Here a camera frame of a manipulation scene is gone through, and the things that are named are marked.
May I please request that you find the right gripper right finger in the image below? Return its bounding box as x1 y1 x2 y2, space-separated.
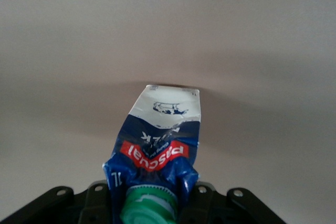
180 180 288 224

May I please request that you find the blue white milk carton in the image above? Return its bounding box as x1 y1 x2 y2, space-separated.
101 84 203 224

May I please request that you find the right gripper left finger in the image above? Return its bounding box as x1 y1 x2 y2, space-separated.
0 180 113 224

